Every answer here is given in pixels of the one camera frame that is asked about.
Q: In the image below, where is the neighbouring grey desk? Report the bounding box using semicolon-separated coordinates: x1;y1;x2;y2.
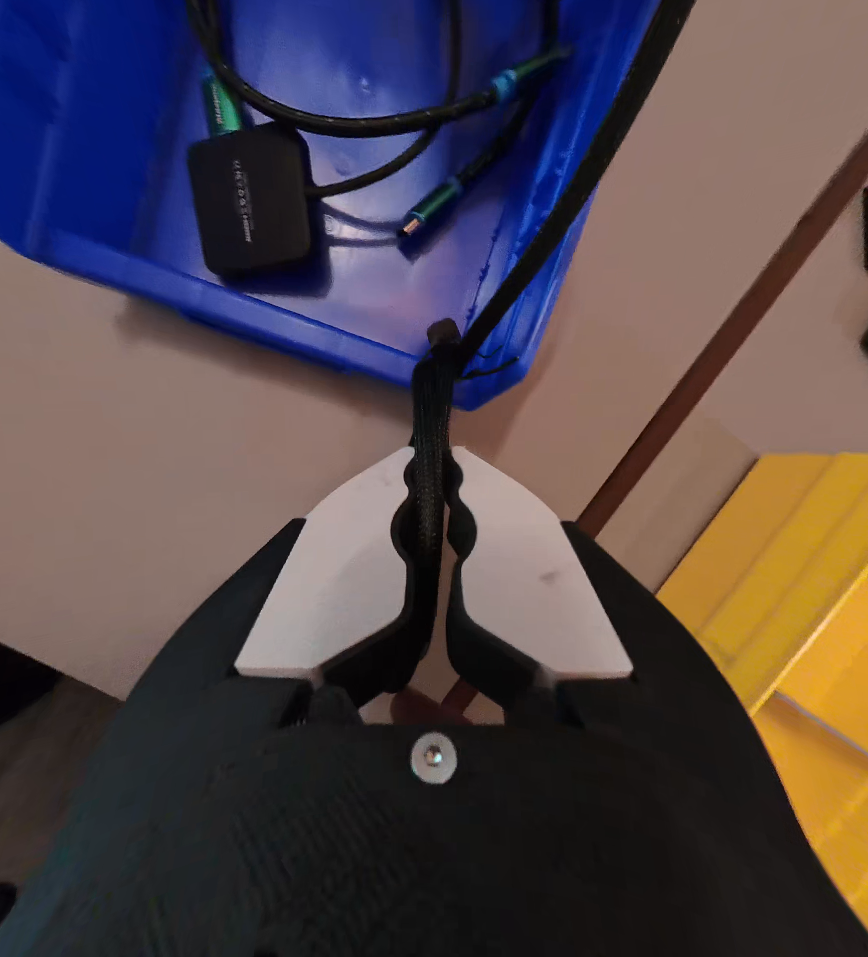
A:
576;93;868;592

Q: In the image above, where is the thick black braided cable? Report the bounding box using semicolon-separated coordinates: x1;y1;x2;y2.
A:
410;0;696;674

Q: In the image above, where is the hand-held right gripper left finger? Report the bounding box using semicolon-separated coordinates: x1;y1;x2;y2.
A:
233;446;436;705

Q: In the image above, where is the black cable with green plug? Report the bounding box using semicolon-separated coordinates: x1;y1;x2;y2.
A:
185;0;574;139
202;66;246;137
400;0;562;239

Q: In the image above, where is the yellow storage bin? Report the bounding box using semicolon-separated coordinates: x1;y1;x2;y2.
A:
654;451;868;957

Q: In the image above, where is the black square adapter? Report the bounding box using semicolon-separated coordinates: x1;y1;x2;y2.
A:
187;122;317;279

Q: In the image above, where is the blue storage bin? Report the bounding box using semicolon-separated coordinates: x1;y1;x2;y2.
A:
0;0;663;411

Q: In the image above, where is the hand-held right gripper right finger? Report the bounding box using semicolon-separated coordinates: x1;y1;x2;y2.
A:
443;446;635;707

